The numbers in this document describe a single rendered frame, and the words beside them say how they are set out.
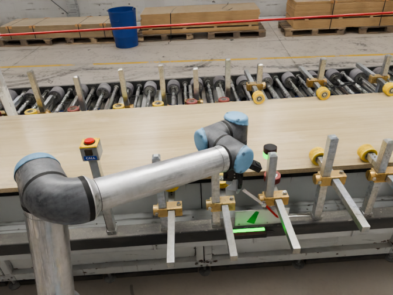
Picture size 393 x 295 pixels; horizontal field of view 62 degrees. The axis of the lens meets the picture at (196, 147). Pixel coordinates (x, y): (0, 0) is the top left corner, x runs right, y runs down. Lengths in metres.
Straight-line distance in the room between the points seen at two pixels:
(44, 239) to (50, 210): 0.20
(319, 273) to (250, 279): 0.46
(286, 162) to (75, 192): 1.20
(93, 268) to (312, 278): 1.41
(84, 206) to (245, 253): 1.57
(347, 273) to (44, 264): 1.93
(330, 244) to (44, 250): 1.78
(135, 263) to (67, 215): 1.46
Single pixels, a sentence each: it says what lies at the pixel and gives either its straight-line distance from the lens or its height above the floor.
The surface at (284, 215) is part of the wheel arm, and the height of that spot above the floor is 0.86.
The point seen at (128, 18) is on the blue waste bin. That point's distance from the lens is 6.88.
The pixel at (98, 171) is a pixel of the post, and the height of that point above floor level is 1.08.
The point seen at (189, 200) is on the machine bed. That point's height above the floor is 0.68.
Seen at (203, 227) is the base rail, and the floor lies 0.70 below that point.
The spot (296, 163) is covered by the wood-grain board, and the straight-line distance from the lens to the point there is 1.77.
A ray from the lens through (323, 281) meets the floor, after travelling 2.43.
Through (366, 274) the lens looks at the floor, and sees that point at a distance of 2.55.
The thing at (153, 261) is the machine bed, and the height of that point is 0.17.
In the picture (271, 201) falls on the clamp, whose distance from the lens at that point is 1.59.
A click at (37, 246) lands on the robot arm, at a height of 1.20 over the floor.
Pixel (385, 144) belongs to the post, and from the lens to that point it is 1.62.
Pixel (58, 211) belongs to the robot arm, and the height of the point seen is 1.40.
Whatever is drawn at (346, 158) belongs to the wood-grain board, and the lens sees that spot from 1.87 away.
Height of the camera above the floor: 1.92
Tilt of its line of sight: 33 degrees down
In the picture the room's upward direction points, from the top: 3 degrees counter-clockwise
